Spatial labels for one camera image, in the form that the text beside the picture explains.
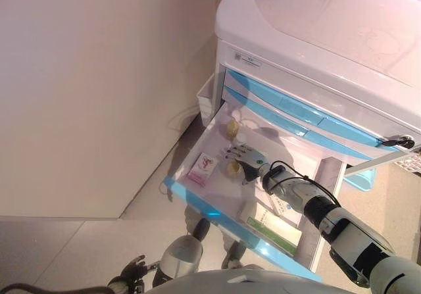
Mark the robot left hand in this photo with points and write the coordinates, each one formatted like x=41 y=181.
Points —
x=133 y=271

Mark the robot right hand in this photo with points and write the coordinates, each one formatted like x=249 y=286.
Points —
x=256 y=162

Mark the glass bottle yellow capsules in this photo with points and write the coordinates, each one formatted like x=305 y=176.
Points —
x=233 y=169

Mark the blue front cart drawer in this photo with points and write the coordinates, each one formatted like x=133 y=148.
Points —
x=204 y=205

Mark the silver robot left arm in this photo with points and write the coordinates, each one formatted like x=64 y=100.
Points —
x=118 y=285

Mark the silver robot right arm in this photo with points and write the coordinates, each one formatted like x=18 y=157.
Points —
x=345 y=235

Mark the white blue medicine box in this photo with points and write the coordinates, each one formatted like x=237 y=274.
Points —
x=286 y=208

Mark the pink white medicine box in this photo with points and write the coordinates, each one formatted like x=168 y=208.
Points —
x=201 y=169

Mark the green white medicine box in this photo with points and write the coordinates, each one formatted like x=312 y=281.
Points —
x=273 y=230

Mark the glass bottle yellow cap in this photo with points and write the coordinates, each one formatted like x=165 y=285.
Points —
x=232 y=129

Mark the silver robot left leg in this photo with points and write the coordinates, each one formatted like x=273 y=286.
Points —
x=181 y=254

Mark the silver robot leg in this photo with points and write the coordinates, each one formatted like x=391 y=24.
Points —
x=181 y=254
x=234 y=254

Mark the white plastic side bin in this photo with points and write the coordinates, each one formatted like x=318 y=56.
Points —
x=205 y=96

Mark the silver robot right leg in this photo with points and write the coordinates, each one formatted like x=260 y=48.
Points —
x=234 y=254

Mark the light blue plastic bin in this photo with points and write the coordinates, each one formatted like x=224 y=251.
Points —
x=361 y=179

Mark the grey robot torso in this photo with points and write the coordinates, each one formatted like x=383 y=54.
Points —
x=263 y=282

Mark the white blue medical cart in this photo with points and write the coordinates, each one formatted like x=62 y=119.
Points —
x=312 y=44

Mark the white perforated side basket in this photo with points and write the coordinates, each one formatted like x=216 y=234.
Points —
x=409 y=162

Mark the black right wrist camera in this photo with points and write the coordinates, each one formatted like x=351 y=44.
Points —
x=271 y=179

